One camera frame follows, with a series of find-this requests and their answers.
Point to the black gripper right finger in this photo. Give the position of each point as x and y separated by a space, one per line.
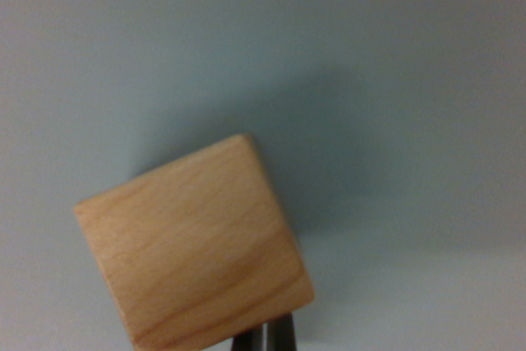
281 333

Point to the light wooden cube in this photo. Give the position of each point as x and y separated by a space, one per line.
193 244

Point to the translucent plastic bin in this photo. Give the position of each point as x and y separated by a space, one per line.
370 79

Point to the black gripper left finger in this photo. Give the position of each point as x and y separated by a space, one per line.
248 342

